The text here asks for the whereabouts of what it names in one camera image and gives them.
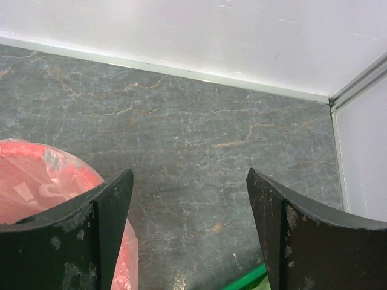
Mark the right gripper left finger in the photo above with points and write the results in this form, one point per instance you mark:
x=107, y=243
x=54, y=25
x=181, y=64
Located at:
x=74, y=245

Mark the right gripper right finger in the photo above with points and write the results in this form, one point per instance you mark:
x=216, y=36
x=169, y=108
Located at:
x=308, y=245

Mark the green vegetable tray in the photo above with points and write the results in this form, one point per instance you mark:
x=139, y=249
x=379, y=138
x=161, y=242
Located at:
x=249, y=279

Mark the green leafy vegetable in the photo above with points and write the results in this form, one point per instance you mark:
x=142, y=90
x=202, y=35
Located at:
x=261, y=283

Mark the pink plastic bin liner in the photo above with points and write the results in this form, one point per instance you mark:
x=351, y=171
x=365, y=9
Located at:
x=126, y=270

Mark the red plastic waste basket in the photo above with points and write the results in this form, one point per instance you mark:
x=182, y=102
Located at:
x=32, y=171

